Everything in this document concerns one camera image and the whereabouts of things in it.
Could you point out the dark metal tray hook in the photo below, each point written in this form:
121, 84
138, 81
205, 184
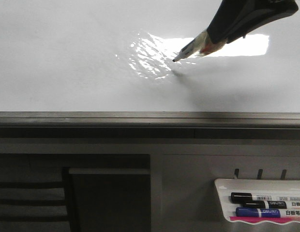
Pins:
283, 174

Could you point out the white plastic marker tray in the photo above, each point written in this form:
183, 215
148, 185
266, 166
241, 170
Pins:
224, 188

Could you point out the black chair backrest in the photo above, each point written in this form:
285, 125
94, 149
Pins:
37, 200

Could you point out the blue cap whiteboard marker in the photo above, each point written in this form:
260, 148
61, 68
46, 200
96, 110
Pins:
271, 213

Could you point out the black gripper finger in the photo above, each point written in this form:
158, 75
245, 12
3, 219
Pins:
234, 19
255, 14

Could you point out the dark navy whiteboard marker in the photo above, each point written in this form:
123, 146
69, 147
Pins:
272, 204

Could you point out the black cap whiteboard marker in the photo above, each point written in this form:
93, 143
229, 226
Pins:
241, 197

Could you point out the grey aluminium whiteboard frame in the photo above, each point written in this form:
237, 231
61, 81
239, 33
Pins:
164, 125

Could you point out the white whiteboard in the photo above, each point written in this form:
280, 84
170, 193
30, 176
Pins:
117, 55

